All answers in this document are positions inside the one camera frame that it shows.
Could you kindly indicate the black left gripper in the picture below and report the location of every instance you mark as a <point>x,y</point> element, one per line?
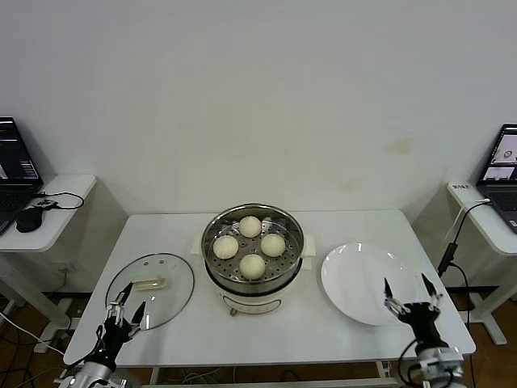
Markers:
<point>117,333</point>

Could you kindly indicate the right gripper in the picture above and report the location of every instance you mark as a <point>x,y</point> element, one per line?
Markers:
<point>422,317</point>

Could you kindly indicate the round glass pot lid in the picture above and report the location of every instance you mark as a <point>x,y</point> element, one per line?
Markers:
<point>169,291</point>

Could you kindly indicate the white steamed baozi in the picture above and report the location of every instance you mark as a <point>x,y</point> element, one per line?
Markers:
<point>225,246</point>
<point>250,225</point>
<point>252,266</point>
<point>273,244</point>

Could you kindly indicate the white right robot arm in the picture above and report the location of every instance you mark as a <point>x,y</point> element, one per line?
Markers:
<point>438,363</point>

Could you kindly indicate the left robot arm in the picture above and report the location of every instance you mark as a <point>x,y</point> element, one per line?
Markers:
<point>95,374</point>

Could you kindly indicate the stainless steel steamer basket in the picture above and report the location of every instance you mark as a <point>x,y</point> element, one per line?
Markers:
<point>284,266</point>

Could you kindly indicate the white round plate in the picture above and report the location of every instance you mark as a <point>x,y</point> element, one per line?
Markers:
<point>355,279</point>

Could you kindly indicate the white side table with mouse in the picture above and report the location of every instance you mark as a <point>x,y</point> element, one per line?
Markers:
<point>60,218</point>

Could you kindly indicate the cream electric cooker base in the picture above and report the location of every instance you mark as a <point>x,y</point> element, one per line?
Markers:
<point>258,301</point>

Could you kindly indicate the black computer mouse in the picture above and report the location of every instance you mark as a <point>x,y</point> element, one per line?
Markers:
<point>28,219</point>

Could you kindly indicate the grey laptop with light screen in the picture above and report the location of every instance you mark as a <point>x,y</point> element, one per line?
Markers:
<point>501,161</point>

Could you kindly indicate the black laptop with dark screen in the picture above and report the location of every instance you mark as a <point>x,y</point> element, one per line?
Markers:
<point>16,161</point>

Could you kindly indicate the white wall socket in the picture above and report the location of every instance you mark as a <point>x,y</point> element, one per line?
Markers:
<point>68,267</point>

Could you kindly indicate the white table frame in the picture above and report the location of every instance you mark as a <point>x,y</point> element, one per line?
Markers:
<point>282,382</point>

